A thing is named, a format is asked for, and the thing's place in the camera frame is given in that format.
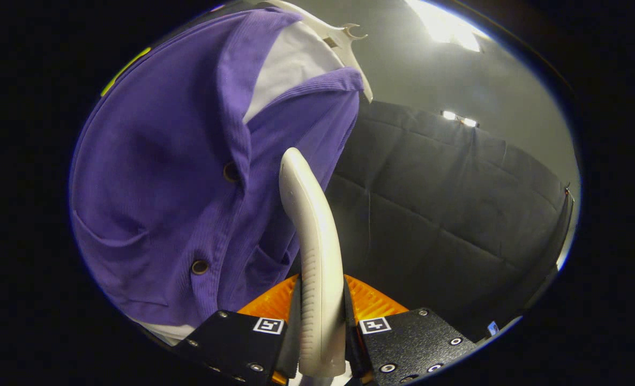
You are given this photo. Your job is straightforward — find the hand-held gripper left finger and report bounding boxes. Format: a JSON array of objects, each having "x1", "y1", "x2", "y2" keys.
[{"x1": 175, "y1": 275, "x2": 301, "y2": 386}]

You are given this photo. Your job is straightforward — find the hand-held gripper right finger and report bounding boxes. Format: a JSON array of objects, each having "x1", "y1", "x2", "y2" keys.
[{"x1": 344, "y1": 274, "x2": 479, "y2": 386}]

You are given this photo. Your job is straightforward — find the white garment steamer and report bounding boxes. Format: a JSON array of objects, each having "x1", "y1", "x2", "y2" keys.
[{"x1": 279, "y1": 147, "x2": 347, "y2": 378}]

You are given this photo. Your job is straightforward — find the purple corduroy jacket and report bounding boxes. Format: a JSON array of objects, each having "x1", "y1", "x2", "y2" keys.
[{"x1": 70, "y1": 8, "x2": 365, "y2": 328}]

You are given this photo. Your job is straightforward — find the white shirt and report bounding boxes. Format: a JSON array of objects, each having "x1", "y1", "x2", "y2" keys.
[{"x1": 135, "y1": 21, "x2": 345, "y2": 345}]

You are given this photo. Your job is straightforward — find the white plastic clothes hanger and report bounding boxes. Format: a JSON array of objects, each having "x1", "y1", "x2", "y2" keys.
[{"x1": 264, "y1": 0, "x2": 374, "y2": 102}]

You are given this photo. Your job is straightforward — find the black backdrop cloth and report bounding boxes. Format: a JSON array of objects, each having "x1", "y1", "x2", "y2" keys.
[{"x1": 100, "y1": 47, "x2": 575, "y2": 344}]

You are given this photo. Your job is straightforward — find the ceiling light panel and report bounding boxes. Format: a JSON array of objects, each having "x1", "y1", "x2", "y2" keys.
[
  {"x1": 442, "y1": 110, "x2": 479, "y2": 128},
  {"x1": 407, "y1": 0, "x2": 481, "y2": 53}
]

